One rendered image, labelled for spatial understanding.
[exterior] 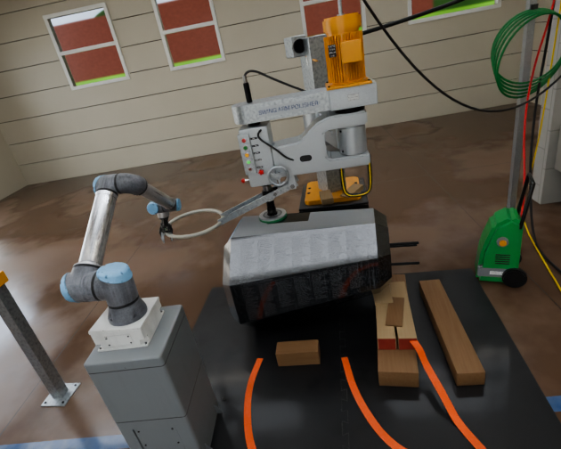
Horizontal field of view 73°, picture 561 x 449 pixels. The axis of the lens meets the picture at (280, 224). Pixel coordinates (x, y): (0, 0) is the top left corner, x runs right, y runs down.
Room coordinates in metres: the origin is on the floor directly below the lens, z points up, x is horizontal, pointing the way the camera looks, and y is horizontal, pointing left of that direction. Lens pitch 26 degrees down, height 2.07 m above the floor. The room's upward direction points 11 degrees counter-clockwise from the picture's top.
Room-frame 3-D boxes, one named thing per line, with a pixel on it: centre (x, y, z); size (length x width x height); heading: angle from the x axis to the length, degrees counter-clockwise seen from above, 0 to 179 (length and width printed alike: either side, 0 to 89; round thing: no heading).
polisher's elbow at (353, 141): (2.58, -0.61, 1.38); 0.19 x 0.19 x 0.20
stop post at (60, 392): (2.15, 1.86, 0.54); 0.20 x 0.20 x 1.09; 78
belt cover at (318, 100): (2.63, -0.30, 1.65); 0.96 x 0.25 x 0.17; 81
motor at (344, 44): (2.57, -0.60, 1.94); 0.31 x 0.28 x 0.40; 171
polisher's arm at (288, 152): (2.61, -0.34, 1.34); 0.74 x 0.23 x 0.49; 81
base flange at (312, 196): (3.23, -0.53, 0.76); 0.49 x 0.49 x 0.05; 78
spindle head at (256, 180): (2.67, -0.03, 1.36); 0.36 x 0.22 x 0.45; 81
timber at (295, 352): (2.03, 0.05, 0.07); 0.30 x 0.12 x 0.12; 80
